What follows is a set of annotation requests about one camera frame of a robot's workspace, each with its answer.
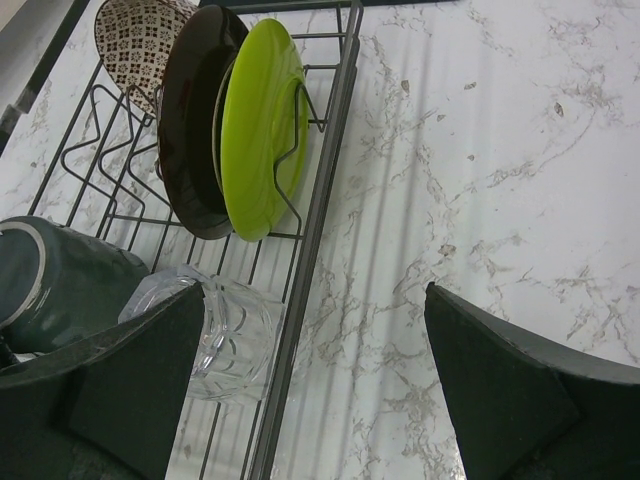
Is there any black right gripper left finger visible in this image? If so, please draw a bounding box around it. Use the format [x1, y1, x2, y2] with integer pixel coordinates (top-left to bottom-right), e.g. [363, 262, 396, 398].
[1, 285, 204, 479]

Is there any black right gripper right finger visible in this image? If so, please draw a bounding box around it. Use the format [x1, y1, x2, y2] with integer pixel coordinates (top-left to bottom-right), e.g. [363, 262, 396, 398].
[424, 283, 639, 479]

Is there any dark green mug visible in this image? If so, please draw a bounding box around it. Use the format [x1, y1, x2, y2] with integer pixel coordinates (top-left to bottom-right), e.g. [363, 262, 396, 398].
[1, 215, 150, 355]

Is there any clear glass tumbler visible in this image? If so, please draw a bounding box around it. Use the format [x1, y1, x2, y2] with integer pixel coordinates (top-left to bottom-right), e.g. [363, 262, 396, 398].
[118, 264, 285, 404]

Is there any dark wire dish rack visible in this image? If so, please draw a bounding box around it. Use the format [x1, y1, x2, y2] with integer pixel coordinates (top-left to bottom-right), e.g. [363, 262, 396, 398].
[27, 0, 364, 480]

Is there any lime green plate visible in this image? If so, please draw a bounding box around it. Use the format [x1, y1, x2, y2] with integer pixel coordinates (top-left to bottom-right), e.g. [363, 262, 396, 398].
[220, 18, 309, 242]

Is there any red floral plate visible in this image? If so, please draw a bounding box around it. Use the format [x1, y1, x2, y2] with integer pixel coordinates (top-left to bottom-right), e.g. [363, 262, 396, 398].
[157, 5, 248, 240]

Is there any patterned ceramic bowl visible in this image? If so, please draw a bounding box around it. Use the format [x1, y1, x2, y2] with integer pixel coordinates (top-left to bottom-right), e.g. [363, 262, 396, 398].
[94, 0, 197, 115]

